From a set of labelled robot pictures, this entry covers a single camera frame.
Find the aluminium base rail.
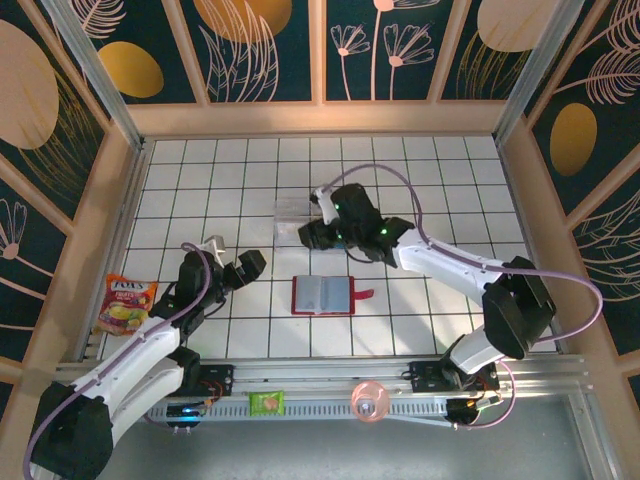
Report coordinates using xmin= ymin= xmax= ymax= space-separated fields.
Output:
xmin=53 ymin=353 xmax=587 ymax=401

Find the aluminium frame post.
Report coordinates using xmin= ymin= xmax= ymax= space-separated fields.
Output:
xmin=491 ymin=0 xmax=587 ymax=146
xmin=39 ymin=0 xmax=146 ymax=151

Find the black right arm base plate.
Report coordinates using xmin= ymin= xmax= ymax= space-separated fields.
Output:
xmin=408 ymin=359 xmax=501 ymax=394

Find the clear acrylic card stand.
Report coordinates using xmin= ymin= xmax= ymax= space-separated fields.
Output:
xmin=273 ymin=198 xmax=346 ymax=251

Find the black left controller board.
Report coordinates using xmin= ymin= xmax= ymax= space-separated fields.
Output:
xmin=164 ymin=402 xmax=206 ymax=434

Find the black controller board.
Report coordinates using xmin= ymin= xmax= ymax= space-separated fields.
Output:
xmin=164 ymin=402 xmax=206 ymax=434
xmin=446 ymin=393 xmax=503 ymax=432

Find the orange fruit candy bag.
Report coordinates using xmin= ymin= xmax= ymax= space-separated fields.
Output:
xmin=92 ymin=272 xmax=160 ymax=338

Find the silver VIP card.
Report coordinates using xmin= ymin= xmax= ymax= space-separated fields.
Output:
xmin=277 ymin=221 xmax=309 ymax=247

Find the red leather card wallet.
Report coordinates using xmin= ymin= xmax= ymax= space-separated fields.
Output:
xmin=290 ymin=274 xmax=375 ymax=317

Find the black right controller board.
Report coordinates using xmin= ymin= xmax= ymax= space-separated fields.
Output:
xmin=446 ymin=393 xmax=503 ymax=432

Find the pink plastic cup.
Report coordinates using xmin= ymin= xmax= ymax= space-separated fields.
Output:
xmin=350 ymin=379 xmax=392 ymax=426

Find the green snack packet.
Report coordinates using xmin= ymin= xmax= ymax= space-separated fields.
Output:
xmin=248 ymin=389 xmax=287 ymax=418

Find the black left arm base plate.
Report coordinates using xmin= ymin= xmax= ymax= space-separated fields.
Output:
xmin=197 ymin=363 xmax=236 ymax=397

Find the aluminium side rail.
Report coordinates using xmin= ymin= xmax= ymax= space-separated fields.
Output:
xmin=74 ymin=139 xmax=154 ymax=364
xmin=494 ymin=134 xmax=574 ymax=354

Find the slotted grey cable tray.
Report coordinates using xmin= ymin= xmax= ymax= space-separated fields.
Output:
xmin=142 ymin=398 xmax=454 ymax=425

